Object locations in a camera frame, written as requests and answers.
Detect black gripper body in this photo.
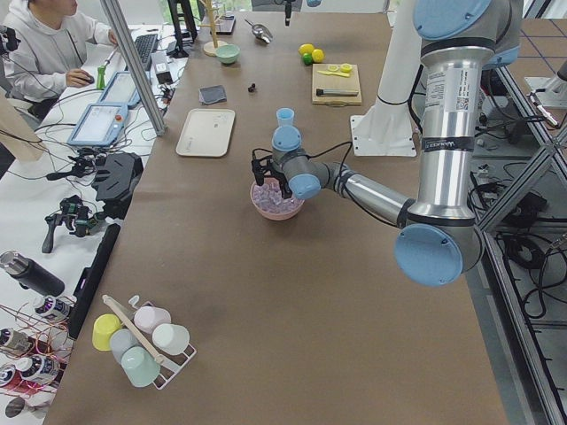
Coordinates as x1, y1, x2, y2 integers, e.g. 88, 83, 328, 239
251, 148, 284, 180

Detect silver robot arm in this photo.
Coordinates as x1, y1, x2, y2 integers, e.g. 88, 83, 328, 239
252, 1, 523, 287

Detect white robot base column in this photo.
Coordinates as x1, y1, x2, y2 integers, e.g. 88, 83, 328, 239
351, 0, 422, 157

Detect pile of ice cubes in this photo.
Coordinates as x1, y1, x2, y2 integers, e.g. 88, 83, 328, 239
252, 182, 303, 214

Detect blue plastic cup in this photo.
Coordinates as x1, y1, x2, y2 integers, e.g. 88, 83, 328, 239
276, 107, 295, 127

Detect wooden cup tree stand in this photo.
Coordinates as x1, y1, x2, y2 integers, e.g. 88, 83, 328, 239
199, 0, 227, 57

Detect metal ice scoop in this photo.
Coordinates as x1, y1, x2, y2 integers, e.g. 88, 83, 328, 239
245, 19, 273, 44

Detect pink cup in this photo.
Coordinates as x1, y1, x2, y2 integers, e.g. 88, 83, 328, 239
134, 305, 171, 334

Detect white cup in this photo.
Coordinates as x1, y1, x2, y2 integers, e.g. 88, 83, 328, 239
151, 323, 190, 355

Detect grey cup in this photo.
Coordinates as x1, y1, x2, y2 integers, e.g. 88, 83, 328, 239
110, 328, 139, 364

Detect yellow cup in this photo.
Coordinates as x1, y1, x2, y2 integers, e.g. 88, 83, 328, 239
92, 313, 122, 352

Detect mint cup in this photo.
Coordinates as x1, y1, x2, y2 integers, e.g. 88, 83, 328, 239
120, 346, 160, 388

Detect pink bowl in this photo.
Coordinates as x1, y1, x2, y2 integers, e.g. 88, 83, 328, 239
250, 177, 304, 220

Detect cream rabbit tray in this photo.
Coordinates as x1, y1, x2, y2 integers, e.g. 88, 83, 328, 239
175, 108, 236, 158

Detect grey folded cloth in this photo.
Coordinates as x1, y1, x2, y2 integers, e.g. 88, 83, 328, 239
198, 85, 227, 105

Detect steel muddler black tip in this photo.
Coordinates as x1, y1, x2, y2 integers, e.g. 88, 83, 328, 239
315, 89, 359, 97

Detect wooden cutting board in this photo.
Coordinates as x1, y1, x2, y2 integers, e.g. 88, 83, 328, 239
312, 64, 362, 105

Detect yellow plastic knife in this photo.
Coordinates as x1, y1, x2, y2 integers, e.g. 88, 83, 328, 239
316, 70, 351, 78

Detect green lime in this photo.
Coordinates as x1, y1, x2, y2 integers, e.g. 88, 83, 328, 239
302, 53, 314, 66

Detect mint green bowl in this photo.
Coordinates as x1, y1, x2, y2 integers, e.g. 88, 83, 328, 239
215, 44, 240, 65

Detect yellow lemon near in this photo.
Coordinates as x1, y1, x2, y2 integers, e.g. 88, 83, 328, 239
311, 49, 325, 63

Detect yellow lemon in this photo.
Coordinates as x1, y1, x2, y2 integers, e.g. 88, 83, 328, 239
298, 43, 315, 56
311, 49, 325, 63

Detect yellow lemon far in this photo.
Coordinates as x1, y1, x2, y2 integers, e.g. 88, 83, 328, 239
298, 43, 315, 56

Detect black plastic housing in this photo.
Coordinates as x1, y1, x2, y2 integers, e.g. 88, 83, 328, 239
91, 152, 144, 219

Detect blue teach pendant far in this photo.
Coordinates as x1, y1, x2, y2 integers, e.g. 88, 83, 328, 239
98, 71, 141, 109

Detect blue teach pendant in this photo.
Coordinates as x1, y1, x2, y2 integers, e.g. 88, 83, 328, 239
67, 102, 129, 147
98, 71, 141, 109

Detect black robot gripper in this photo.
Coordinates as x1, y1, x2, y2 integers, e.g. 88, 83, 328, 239
274, 0, 295, 27

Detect blue teach pendant near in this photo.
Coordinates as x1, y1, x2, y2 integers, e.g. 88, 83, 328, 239
67, 102, 129, 147

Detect black keyboard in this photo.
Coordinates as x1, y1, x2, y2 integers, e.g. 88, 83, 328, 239
134, 34, 159, 71

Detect black hand-held gripper device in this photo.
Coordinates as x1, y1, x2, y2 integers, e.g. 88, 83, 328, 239
42, 195, 106, 253

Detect black flat bar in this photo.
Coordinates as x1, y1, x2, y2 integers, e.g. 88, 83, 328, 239
67, 224, 120, 340

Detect person in grey hoodie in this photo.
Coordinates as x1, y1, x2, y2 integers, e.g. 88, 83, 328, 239
4, 1, 117, 103

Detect black thermos bottle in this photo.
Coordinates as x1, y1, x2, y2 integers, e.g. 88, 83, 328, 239
1, 251, 65, 297

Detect aluminium frame post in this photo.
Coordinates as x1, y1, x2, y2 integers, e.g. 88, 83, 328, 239
100, 0, 167, 136

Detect white wire cup rack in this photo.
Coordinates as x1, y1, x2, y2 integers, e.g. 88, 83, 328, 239
102, 295, 197, 390

